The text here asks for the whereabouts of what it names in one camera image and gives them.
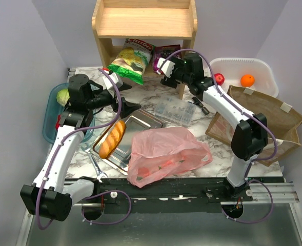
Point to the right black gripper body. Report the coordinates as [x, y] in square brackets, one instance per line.
[177, 77]

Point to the red toy pepper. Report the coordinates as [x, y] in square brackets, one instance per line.
[57, 123]

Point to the teal plastic bin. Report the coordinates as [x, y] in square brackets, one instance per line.
[50, 123]

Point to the white plastic bin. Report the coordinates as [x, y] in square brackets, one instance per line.
[233, 68]

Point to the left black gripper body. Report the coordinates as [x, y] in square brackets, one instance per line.
[108, 99]

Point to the red toy apple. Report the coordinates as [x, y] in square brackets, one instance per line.
[220, 79]

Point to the pale green toy vegetable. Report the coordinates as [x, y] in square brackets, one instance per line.
[62, 97]

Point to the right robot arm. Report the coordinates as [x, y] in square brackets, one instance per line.
[250, 135]

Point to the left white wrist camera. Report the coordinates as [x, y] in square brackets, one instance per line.
[115, 78]

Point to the brown burlap tote bag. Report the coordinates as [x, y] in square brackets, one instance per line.
[282, 121]

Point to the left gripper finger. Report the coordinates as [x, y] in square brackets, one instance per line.
[125, 86]
[128, 108]

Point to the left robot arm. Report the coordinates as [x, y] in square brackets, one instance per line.
[47, 196]

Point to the pink plastic grocery bag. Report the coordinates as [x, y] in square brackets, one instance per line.
[164, 152]

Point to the toy baguette bread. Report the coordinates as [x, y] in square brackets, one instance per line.
[112, 140]

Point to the clear plastic screw box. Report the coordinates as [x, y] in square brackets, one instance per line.
[175, 110]

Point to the magenta cat food pouch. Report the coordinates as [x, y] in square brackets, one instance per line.
[162, 52]

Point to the steel combination wrench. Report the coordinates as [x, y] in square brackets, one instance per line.
[100, 175]

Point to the toy orange fruit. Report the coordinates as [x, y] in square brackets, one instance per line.
[247, 80]

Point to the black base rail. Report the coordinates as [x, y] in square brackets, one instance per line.
[169, 195]

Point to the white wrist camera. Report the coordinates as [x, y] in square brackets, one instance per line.
[165, 67]
[115, 78]

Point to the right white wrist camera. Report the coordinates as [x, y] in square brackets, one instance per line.
[165, 67]

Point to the black pipe tee fitting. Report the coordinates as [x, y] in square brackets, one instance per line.
[198, 103]

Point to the green chips bag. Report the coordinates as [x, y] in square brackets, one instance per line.
[132, 59]

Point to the wooden step shelf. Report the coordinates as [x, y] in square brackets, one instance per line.
[145, 20]

